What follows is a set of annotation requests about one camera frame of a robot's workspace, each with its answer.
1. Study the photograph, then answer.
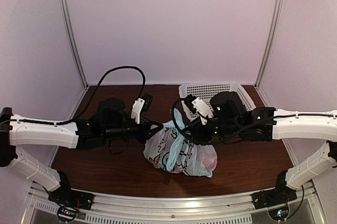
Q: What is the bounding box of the right aluminium corner post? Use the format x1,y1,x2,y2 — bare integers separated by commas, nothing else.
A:
254,0,284,89

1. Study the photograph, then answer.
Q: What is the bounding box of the aluminium corner post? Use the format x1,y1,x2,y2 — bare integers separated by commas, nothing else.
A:
254,0,284,89
60,0,88,89

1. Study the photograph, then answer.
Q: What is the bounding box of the aluminium front rail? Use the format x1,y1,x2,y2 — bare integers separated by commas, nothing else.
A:
26,179,321,224

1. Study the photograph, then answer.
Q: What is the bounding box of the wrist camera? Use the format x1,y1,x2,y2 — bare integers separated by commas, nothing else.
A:
184,94,213,126
131,93,153,124

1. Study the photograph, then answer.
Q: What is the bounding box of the left aluminium corner post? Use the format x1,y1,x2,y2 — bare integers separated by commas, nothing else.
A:
60,0,88,89

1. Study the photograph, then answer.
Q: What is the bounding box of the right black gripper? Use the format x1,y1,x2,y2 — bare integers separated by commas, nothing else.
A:
180,116,242,147

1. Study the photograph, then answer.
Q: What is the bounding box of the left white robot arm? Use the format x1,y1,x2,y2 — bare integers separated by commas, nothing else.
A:
1,98,163,205

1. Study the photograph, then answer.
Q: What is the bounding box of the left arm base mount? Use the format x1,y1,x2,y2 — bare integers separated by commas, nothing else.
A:
46,189,94,223

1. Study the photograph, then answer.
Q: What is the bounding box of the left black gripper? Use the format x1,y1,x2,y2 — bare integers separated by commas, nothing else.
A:
103,116,163,144

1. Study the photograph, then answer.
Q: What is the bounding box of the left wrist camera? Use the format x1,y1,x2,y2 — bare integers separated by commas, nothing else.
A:
131,93,153,124

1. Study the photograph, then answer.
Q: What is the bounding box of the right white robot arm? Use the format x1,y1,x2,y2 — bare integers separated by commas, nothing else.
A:
182,91,336,204

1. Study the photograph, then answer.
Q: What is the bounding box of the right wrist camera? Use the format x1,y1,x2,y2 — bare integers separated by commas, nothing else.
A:
184,94,213,126

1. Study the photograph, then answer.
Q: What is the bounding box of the light blue printed plastic bag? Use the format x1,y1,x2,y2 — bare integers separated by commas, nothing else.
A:
143,120,217,178

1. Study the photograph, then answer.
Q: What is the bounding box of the right black braided cable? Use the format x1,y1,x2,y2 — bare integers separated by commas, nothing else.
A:
171,97,211,146

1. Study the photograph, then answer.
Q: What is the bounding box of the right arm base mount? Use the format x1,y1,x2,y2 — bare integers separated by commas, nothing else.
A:
251,188,297,221

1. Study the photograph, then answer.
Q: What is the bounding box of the white perforated plastic basket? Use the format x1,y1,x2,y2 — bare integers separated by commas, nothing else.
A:
178,80,257,119

